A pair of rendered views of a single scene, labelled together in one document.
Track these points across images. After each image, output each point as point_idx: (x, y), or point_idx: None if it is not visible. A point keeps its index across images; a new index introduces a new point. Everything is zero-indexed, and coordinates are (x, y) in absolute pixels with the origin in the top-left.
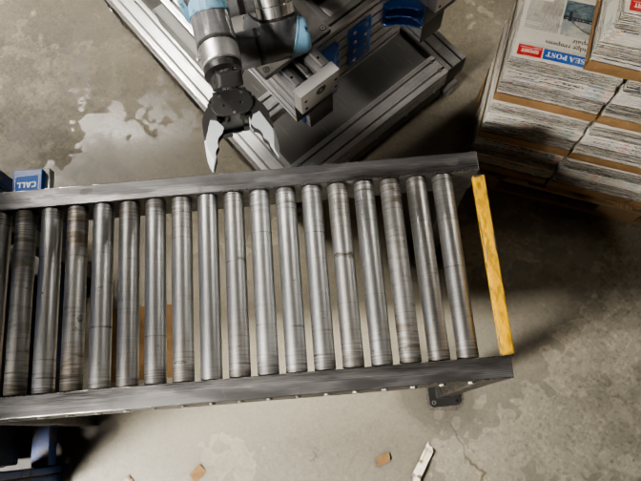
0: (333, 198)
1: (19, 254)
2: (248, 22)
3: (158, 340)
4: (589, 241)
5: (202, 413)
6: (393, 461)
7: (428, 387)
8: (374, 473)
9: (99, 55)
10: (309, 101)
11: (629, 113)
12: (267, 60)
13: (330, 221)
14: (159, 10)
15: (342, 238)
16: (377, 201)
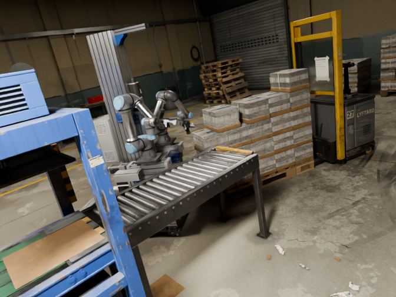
0: (191, 162)
1: (118, 203)
2: (144, 154)
3: (175, 190)
4: None
5: (200, 293)
6: (271, 255)
7: (259, 236)
8: (270, 261)
9: None
10: (168, 165)
11: (234, 141)
12: (161, 129)
13: (194, 165)
14: (114, 175)
15: (200, 162)
16: (200, 220)
